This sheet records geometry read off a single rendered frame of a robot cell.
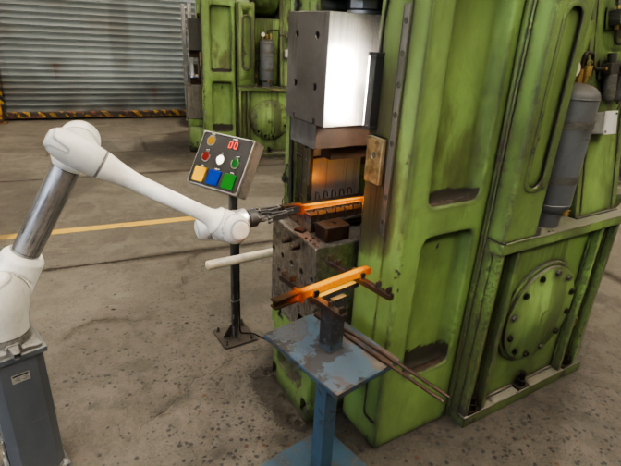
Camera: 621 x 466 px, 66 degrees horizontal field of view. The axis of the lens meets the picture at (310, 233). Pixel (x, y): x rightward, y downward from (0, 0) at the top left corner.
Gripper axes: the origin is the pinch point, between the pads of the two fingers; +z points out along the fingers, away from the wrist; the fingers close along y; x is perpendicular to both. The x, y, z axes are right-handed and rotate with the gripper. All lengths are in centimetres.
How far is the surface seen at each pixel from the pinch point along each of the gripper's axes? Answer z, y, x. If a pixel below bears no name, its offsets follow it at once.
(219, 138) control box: -7, -62, 18
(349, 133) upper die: 23.3, 7.5, 30.9
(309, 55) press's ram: 9, 0, 61
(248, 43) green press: 180, -448, 38
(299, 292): -27, 54, -3
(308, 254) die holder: -1.5, 16.6, -13.7
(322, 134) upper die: 10.1, 7.5, 32.1
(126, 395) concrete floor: -75, -36, -96
